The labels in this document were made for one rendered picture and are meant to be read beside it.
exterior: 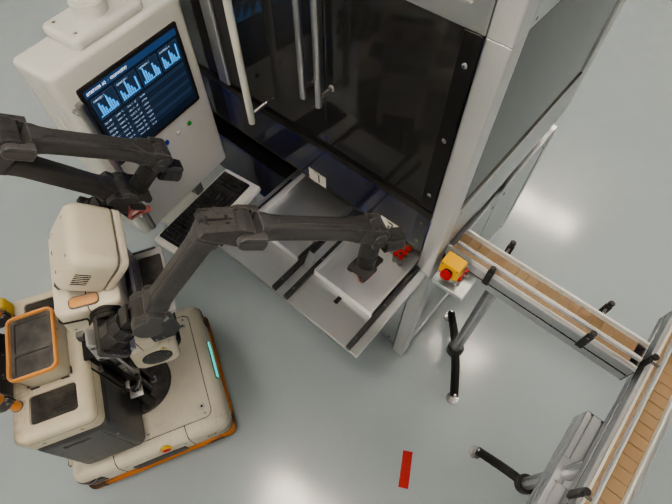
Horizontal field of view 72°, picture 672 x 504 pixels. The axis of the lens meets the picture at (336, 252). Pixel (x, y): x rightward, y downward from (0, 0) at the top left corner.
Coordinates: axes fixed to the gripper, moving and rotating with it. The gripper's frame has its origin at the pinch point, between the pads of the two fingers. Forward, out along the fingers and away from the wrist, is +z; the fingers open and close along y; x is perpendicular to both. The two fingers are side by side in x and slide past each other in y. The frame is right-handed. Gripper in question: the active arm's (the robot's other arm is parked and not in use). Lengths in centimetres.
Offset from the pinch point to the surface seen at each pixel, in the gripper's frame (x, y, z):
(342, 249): 18.5, 16.9, 15.5
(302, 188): 50, 29, 14
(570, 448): -86, 26, 47
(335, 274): 13.7, 7.2, 17.3
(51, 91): 88, -35, -38
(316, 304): 11.2, -5.8, 19.9
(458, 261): -19.4, 27.8, -1.9
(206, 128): 91, 16, 1
